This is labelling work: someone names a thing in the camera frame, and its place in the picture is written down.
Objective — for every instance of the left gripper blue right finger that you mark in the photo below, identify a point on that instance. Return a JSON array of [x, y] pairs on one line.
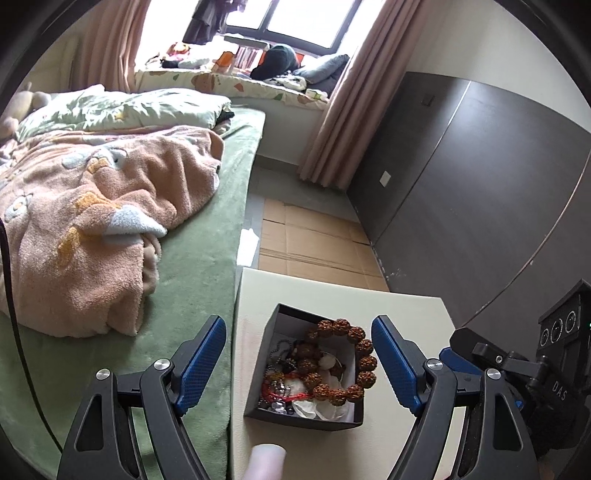
[[494, 443]]

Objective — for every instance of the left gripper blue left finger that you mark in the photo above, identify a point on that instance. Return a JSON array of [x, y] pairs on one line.
[[102, 443]]

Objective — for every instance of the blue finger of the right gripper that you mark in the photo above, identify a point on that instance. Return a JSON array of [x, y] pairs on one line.
[[459, 364], [485, 355]]

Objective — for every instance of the black jewelry box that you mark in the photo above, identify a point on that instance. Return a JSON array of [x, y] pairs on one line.
[[314, 368]]

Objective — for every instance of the person's left hand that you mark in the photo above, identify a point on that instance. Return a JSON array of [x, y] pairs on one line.
[[265, 463]]

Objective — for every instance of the dark wardrobe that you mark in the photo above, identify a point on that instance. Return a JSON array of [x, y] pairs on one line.
[[481, 197]]

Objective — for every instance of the green bed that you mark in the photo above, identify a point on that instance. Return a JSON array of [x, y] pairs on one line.
[[196, 280]]

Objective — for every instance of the flattened cardboard sheet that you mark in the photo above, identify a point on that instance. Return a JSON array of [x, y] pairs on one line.
[[307, 244]]

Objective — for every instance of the pink fleece blanket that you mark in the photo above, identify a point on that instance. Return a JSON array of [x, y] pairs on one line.
[[84, 215]]

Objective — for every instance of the grey cushion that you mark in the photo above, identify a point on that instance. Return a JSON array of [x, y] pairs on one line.
[[323, 68]]

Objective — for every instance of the pink curtain right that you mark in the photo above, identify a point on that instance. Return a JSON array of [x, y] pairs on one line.
[[363, 94]]

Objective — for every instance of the pink curtain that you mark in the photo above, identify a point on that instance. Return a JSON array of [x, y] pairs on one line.
[[363, 94], [110, 42]]

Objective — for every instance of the light green floral pillow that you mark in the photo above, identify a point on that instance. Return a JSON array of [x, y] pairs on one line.
[[95, 109]]

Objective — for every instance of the black bag on window seat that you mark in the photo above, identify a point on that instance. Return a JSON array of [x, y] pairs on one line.
[[280, 59]]

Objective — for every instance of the floral window seat cushion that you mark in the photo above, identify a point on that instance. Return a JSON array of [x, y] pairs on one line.
[[225, 85]]

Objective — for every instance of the pink curtain left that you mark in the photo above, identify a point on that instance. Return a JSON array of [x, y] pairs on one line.
[[110, 42]]

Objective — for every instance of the hanging dark clothes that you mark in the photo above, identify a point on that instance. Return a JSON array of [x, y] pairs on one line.
[[209, 19]]

